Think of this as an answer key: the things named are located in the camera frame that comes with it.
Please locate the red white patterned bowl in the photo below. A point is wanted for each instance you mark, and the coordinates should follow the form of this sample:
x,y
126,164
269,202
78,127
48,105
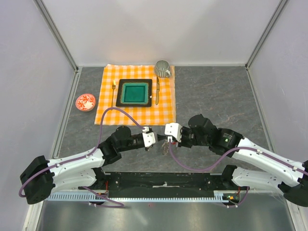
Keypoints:
x,y
85,102

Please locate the aluminium corner post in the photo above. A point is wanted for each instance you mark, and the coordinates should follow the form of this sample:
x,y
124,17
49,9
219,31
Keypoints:
x,y
55,32
266,32

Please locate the black teal square plate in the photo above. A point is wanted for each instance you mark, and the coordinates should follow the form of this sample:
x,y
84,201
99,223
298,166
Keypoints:
x,y
134,93

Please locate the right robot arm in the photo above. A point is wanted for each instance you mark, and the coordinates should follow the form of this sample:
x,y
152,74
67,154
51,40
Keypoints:
x,y
282,175

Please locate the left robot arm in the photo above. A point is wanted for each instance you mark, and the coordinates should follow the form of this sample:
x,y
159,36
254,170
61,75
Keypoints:
x,y
43,177

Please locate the aluminium corner post left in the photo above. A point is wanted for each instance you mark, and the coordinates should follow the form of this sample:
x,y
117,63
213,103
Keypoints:
x,y
55,32

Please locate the grey striped mug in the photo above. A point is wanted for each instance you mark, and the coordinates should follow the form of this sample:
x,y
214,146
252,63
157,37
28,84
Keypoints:
x,y
162,69

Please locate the grey slotted cable duct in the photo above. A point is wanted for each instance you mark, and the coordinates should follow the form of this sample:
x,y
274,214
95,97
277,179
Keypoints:
x,y
153,195

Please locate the yellow checkered cloth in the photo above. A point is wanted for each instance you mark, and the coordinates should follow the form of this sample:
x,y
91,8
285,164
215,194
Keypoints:
x,y
161,114

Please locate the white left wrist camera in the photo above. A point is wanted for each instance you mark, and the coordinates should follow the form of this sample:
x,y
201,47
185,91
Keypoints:
x,y
149,137

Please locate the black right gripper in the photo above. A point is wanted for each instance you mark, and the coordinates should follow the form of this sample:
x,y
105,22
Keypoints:
x,y
182,143

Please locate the gold knife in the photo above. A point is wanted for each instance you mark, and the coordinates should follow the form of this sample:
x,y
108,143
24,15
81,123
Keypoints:
x,y
157,91

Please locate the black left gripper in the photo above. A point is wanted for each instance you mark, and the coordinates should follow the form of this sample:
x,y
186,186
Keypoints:
x,y
160,137

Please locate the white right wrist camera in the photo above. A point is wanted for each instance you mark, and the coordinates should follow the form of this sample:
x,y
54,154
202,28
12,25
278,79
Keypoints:
x,y
173,132

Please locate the aluminium corner post right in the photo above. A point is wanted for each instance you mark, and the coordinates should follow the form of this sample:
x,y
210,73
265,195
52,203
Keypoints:
x,y
266,32

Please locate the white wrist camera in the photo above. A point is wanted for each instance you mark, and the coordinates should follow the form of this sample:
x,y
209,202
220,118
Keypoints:
x,y
173,132
149,137

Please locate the gold fork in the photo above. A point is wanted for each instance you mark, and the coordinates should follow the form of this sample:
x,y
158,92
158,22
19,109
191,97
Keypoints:
x,y
113,90

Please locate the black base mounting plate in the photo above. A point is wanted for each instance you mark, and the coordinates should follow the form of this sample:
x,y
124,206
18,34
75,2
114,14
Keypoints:
x,y
145,181

